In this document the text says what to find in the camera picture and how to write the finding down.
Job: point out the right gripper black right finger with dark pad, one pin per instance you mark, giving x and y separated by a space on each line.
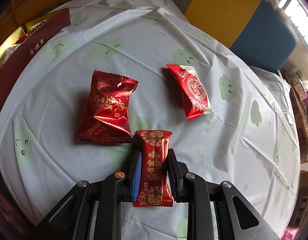
215 211

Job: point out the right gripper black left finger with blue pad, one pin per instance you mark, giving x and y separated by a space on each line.
92 210

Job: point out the slim red gold-print snack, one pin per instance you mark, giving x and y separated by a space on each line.
153 189

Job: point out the white cloud-print tablecloth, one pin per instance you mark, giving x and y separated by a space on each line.
249 138

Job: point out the dark red foil snack bag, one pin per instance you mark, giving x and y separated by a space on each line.
105 119

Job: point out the red white patterned snack pack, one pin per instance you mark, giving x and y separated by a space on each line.
194 96

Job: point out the maroon and gold gift box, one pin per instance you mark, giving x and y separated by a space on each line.
26 48

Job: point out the yellow and blue chair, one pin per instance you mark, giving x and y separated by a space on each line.
251 29

